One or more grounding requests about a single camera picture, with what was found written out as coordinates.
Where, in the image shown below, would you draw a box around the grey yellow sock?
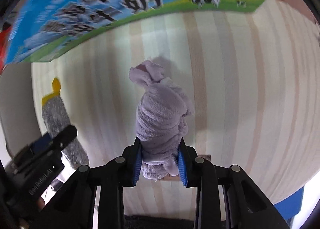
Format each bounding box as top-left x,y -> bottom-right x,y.
41,78 -> 89,170

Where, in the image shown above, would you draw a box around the purple towel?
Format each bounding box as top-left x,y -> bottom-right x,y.
129,60 -> 194,180

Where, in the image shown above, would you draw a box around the blue seat chair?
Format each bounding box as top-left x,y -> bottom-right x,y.
274,187 -> 304,220

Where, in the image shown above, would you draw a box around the grey chair left of table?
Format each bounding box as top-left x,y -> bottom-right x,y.
1,63 -> 42,157

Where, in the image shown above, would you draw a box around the striped cat table mat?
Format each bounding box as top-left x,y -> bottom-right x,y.
31,0 -> 319,203

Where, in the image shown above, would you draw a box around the orange plastic bag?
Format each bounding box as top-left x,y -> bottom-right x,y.
0,22 -> 12,73

